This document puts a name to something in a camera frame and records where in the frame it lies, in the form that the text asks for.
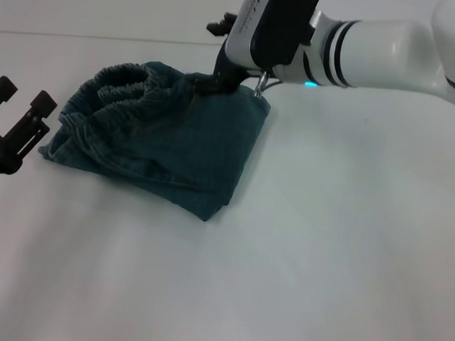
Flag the white black wrist camera box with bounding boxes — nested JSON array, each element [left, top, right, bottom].
[[221, 0, 321, 75]]

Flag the cable with silver plug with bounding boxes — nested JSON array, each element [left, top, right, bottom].
[[250, 68, 285, 103]]

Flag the blue denim shorts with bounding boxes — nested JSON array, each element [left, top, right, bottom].
[[34, 52, 276, 227]]

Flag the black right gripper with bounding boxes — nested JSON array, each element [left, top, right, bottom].
[[185, 9, 263, 100]]

